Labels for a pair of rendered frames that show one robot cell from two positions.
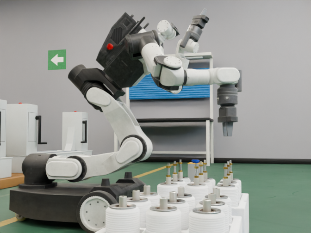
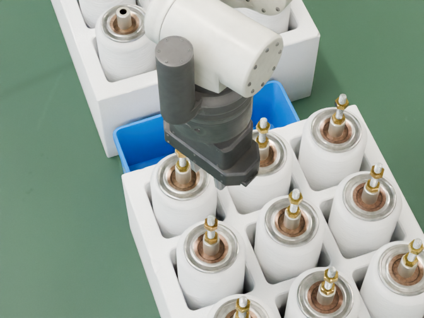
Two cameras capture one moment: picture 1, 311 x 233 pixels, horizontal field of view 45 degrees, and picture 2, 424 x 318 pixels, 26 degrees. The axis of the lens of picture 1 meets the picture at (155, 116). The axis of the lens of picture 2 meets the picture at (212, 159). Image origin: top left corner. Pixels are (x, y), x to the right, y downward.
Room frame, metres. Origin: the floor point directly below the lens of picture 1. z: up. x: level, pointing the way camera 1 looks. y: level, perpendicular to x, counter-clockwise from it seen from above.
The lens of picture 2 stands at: (2.07, -0.63, 1.39)
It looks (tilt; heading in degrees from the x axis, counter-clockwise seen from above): 59 degrees down; 144
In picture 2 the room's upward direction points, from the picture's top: straight up
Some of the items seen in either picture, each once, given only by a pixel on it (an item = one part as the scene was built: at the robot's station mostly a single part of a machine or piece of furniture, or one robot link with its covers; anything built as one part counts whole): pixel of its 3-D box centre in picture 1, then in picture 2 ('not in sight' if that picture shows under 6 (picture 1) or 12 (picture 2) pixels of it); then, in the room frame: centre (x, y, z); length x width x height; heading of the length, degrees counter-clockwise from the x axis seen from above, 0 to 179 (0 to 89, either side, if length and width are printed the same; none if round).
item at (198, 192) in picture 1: (196, 207); (258, 184); (1.54, -0.17, 0.16); 0.10 x 0.10 x 0.18
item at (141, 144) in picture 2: not in sight; (207, 147); (1.39, -0.16, 0.06); 0.30 x 0.11 x 0.12; 75
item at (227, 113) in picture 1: (227, 108); (212, 116); (1.62, -0.31, 0.57); 0.13 x 0.10 x 0.12; 14
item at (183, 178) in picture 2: (225, 182); (183, 172); (1.51, -0.28, 0.26); 0.02 x 0.02 x 0.03
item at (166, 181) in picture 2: (225, 186); (183, 177); (1.51, -0.28, 0.25); 0.08 x 0.08 x 0.01
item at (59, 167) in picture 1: (71, 167); not in sight; (2.07, 0.47, 0.28); 0.21 x 0.20 x 0.13; 76
